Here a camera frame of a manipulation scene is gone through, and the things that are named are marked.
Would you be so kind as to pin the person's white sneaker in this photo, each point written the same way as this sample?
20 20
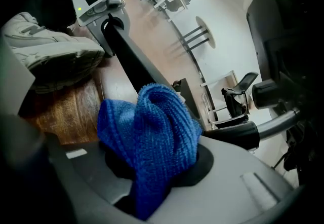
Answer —
50 48

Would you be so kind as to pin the black office chair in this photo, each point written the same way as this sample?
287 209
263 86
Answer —
131 53

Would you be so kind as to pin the blue cloth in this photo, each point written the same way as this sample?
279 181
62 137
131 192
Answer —
152 142

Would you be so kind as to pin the pale round table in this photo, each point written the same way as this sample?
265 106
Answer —
206 33

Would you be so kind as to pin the black mesh chrome chair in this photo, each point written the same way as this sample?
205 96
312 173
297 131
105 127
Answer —
246 79

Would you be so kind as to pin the person's black trousers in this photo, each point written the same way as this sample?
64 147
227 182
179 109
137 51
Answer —
50 7

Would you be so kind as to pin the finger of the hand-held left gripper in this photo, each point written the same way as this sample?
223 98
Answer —
101 35
126 22

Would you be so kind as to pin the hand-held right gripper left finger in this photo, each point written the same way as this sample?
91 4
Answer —
83 169

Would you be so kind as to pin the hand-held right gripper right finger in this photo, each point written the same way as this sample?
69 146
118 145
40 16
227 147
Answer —
227 192

